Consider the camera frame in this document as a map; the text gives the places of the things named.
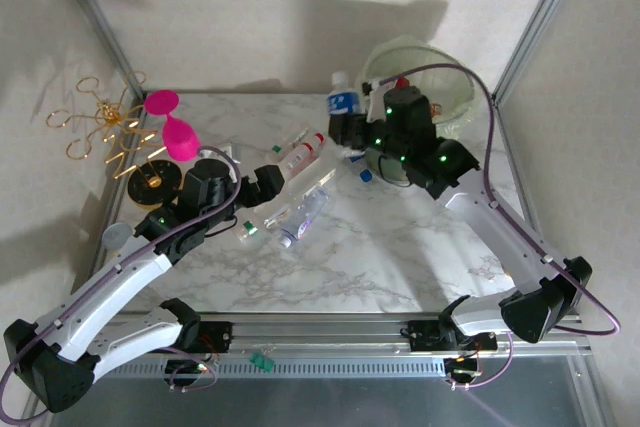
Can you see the aluminium table side rail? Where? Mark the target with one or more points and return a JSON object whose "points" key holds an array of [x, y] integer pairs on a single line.
{"points": [[509, 147], [114, 202]]}

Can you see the small clear bottle green label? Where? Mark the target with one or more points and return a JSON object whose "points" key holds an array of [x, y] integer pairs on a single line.
{"points": [[248, 233]]}

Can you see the clear crushed bottle white strip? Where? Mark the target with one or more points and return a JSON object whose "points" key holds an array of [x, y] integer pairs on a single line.
{"points": [[279, 217]]}

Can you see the small circuit board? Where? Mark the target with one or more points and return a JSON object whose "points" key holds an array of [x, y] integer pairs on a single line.
{"points": [[462, 371], [207, 363]]}

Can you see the clear bottle blue label white cap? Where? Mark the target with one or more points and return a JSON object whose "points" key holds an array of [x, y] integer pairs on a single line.
{"points": [[344, 103]]}

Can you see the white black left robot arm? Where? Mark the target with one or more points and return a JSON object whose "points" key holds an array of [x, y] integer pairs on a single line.
{"points": [[100, 297]]}

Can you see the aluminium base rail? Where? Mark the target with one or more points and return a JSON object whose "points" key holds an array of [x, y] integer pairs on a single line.
{"points": [[320, 334]]}

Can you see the pink plastic goblet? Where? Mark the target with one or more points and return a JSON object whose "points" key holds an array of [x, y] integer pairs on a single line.
{"points": [[180, 139]]}

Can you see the small green clip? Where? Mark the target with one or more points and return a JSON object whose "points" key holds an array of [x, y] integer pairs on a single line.
{"points": [[261, 361]]}

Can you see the clear bottle red cap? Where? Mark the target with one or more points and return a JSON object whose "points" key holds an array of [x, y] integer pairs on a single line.
{"points": [[302, 157]]}

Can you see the grey metal panel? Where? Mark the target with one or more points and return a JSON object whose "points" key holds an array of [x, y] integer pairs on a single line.
{"points": [[325, 407]]}

